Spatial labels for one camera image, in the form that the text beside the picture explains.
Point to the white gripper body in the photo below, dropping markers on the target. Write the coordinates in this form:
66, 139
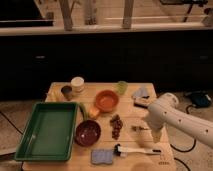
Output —
155, 123

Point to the dark blue floor object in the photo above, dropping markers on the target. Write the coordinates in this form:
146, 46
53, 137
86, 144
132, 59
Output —
199, 99

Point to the dark red bowl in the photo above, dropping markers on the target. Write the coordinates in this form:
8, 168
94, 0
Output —
87, 133

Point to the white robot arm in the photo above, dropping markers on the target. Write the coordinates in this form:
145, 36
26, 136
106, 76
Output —
164, 110

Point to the bunch of dark grapes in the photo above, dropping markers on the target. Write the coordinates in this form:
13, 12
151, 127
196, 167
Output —
116, 124

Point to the orange bowl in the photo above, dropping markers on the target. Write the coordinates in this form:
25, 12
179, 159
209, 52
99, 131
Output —
106, 100

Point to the green vegetable toy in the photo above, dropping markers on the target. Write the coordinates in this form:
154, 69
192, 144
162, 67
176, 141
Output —
83, 111

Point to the grey blue cloth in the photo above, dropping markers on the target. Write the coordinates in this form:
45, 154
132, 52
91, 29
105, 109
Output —
140, 93

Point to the green plastic tray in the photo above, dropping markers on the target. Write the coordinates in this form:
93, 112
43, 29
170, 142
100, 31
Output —
49, 133

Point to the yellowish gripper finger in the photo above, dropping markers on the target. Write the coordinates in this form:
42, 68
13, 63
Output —
156, 136

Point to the silver metal fork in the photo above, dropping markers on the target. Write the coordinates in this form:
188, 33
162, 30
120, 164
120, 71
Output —
138, 128

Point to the grey metal cup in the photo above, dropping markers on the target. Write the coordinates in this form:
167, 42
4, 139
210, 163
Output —
67, 92

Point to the green plastic cup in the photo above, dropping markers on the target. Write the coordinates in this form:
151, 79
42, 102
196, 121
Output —
122, 87

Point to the blue sponge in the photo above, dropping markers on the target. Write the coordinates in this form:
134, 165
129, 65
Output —
101, 156

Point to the white cylindrical container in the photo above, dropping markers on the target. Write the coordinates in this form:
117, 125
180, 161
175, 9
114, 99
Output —
77, 84

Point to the black rectangular block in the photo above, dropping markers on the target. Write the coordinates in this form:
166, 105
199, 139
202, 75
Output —
141, 105

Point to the wooden table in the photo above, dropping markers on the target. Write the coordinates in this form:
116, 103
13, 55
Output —
131, 116

